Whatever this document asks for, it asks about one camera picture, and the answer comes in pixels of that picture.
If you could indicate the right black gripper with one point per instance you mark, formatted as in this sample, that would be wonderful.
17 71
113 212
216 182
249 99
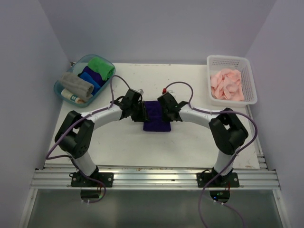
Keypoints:
165 118

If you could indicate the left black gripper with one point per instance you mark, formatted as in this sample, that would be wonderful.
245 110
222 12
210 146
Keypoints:
141 117

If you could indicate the purple towel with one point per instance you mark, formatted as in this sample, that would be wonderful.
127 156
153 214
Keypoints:
155 122
94 75

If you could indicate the grey towel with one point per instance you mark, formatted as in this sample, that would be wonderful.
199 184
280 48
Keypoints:
76 85

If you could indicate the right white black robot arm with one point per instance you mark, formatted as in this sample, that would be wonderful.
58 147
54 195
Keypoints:
228 132

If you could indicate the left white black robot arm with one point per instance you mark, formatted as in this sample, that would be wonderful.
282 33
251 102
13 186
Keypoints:
75 133

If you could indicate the green rolled towel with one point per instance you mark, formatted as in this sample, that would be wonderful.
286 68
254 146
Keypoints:
102 67

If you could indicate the purple rolled towel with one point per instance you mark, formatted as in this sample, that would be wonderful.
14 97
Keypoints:
94 75

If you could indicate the blue translucent plastic bin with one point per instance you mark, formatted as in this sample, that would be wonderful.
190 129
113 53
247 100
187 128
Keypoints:
77 69

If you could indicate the pink towel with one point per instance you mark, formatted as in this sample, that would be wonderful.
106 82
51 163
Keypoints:
227 85

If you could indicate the blue rolled towel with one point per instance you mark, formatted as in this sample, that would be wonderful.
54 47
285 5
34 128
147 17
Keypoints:
85 76

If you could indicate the white plastic basket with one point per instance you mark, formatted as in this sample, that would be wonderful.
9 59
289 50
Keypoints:
215 63

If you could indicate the beige patterned rolled towel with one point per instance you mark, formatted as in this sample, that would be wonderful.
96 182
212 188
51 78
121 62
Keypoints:
72 97

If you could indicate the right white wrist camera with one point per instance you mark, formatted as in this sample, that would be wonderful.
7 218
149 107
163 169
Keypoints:
165 90

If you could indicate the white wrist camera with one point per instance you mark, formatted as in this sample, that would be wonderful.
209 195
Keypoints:
165 90
141 91

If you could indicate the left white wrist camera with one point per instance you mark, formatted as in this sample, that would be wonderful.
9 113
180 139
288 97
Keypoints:
141 91

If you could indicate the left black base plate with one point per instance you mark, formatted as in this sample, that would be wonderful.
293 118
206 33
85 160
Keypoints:
78 180

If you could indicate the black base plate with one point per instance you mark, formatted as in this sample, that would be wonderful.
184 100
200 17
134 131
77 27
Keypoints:
78 180
230 180

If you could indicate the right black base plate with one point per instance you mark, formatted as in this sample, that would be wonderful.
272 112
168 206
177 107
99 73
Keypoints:
230 180

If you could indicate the aluminium mounting rail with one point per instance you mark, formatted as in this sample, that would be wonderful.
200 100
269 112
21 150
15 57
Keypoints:
156 178

